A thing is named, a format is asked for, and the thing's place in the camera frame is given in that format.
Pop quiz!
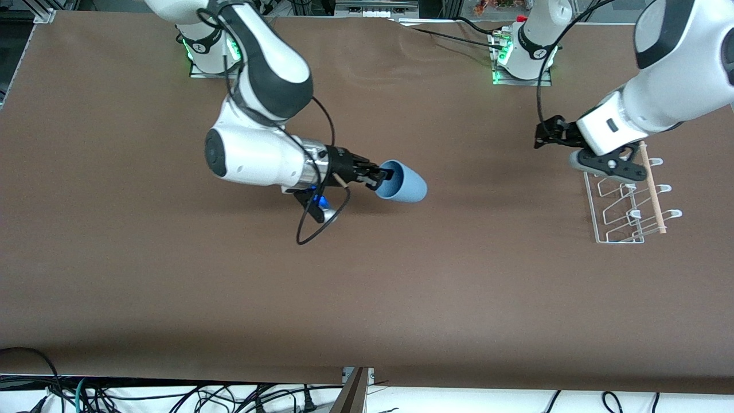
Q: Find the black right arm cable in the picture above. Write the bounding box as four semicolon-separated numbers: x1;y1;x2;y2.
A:
195;6;352;246

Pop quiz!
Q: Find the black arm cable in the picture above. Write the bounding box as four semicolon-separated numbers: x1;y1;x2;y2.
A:
195;6;352;246
536;0;603;130

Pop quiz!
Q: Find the aluminium frame profile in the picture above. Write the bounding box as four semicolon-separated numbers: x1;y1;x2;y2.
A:
32;0;58;24

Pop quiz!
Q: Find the white flat strip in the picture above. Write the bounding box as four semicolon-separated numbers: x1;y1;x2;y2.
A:
396;18;494;27

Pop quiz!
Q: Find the black looped floor cable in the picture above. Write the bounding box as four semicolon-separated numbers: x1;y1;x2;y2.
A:
0;346;64;413

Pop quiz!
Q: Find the grey metal rail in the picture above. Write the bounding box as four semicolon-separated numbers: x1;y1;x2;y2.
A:
335;0;419;11

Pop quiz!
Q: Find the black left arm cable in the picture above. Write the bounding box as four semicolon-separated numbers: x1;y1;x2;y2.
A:
536;0;603;130

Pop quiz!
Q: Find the long black table cable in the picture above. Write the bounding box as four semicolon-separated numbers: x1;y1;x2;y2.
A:
401;23;502;51

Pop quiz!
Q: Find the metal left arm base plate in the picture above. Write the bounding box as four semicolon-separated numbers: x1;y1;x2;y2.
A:
491;66;553;87

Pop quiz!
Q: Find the white wire cup rack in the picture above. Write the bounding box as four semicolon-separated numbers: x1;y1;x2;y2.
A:
584;141;683;245

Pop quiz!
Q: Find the short black table cable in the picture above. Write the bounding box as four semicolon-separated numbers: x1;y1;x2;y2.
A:
456;16;499;36

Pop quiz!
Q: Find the long black floor cable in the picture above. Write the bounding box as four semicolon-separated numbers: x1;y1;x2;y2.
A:
86;384;345;413

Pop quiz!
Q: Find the light blue cup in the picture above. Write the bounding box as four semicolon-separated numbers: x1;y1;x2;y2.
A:
375;160;428;204

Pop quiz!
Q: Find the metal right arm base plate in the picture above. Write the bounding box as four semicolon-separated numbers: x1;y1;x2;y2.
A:
188;54;247;79

